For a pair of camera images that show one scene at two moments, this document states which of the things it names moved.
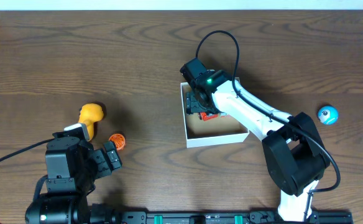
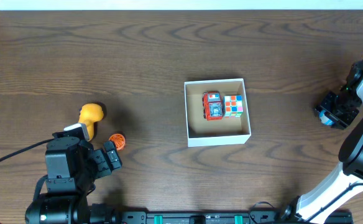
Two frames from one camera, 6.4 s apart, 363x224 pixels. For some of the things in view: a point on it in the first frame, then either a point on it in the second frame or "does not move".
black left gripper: x=100 y=160 does not move
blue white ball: x=327 y=115 does not move
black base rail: x=227 y=218 does not move
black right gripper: x=192 y=103 -> x=337 y=109
